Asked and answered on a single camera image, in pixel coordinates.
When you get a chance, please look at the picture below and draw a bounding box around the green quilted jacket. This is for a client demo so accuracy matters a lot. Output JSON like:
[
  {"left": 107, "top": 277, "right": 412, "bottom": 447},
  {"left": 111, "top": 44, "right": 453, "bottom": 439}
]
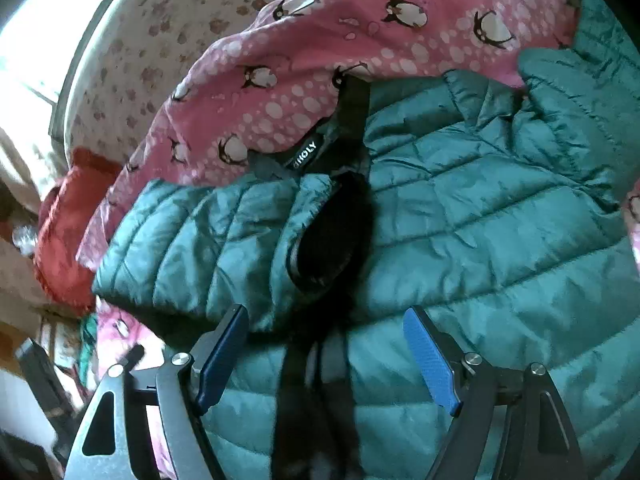
[{"left": 92, "top": 0, "right": 640, "bottom": 480}]

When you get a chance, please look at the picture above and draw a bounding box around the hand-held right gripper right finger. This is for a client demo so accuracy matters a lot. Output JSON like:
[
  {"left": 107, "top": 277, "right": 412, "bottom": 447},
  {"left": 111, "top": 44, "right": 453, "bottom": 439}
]
[{"left": 403, "top": 305, "right": 587, "bottom": 480}]

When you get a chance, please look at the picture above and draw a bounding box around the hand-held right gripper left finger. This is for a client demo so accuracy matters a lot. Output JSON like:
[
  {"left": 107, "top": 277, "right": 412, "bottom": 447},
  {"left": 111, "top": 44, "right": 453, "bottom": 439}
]
[{"left": 65, "top": 304, "right": 250, "bottom": 480}]

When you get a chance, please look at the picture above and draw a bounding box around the pink penguin print blanket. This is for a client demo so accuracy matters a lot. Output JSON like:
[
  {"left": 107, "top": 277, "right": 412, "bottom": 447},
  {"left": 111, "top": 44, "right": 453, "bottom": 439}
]
[{"left": 75, "top": 0, "right": 640, "bottom": 480}]

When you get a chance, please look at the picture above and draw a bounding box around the bright window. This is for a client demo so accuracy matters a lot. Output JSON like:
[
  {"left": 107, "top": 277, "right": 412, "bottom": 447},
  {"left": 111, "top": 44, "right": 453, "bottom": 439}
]
[{"left": 0, "top": 0, "right": 128, "bottom": 108}]

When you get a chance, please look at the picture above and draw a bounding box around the teal cloth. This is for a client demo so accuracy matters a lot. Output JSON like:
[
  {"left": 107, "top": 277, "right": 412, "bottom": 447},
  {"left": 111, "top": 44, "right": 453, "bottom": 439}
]
[{"left": 79, "top": 312, "right": 102, "bottom": 388}]

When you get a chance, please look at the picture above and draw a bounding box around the red knitted cloth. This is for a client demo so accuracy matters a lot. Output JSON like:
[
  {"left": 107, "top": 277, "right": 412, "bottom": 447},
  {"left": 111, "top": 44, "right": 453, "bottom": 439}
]
[{"left": 34, "top": 147, "right": 126, "bottom": 317}]

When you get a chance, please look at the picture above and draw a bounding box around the dark box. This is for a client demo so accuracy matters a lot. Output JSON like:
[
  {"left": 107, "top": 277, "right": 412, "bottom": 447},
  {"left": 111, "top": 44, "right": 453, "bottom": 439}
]
[{"left": 15, "top": 337, "right": 83, "bottom": 443}]

